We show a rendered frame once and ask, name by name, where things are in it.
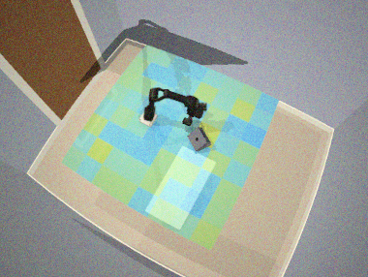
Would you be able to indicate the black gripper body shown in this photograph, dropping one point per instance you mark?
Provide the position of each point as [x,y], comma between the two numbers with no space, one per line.
[188,121]

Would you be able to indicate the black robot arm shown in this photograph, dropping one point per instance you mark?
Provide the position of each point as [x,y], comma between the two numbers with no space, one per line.
[190,101]

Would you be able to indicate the grey flat panel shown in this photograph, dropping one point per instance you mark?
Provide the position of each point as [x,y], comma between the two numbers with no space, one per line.
[199,139]

